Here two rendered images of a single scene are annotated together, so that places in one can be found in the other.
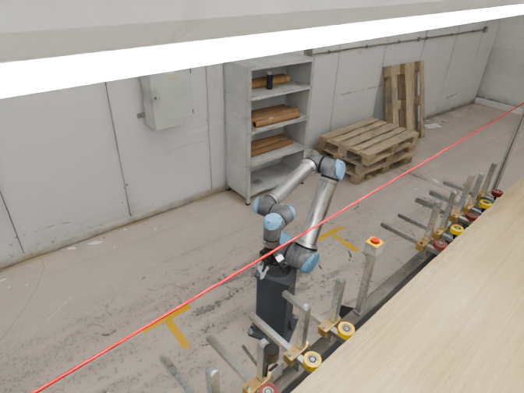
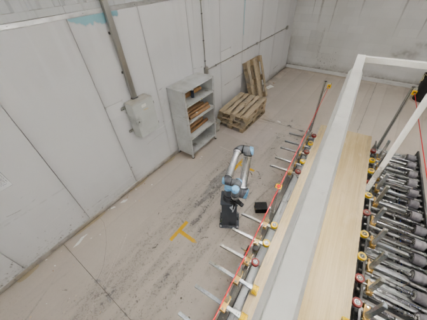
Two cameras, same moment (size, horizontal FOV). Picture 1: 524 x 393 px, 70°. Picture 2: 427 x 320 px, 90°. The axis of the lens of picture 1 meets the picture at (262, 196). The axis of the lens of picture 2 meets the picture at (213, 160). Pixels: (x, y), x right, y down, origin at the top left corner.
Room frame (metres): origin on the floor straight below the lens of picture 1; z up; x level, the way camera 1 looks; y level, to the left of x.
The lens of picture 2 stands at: (0.09, 0.49, 3.16)
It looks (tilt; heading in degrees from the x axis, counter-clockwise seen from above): 42 degrees down; 348
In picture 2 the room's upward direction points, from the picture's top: 4 degrees counter-clockwise
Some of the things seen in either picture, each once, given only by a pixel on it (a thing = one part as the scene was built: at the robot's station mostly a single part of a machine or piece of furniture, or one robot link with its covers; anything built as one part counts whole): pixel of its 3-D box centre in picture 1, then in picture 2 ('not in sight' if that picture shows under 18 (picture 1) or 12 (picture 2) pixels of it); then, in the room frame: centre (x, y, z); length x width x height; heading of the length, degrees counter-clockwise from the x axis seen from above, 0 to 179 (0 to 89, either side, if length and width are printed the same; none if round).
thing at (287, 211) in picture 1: (282, 215); (236, 183); (1.66, -0.11, 1.25); 0.12 x 0.12 x 0.09; 56
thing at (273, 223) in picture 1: (272, 227); (235, 191); (1.56, -0.06, 1.25); 0.10 x 0.09 x 0.12; 146
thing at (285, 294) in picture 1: (313, 316); (257, 221); (1.37, -0.29, 0.82); 0.43 x 0.03 x 0.04; 44
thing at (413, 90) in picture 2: not in sight; (394, 122); (2.12, -2.82, 1.25); 0.15 x 0.08 x 1.10; 134
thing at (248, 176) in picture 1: (267, 129); (194, 117); (4.13, -0.04, 0.78); 0.90 x 0.45 x 1.55; 129
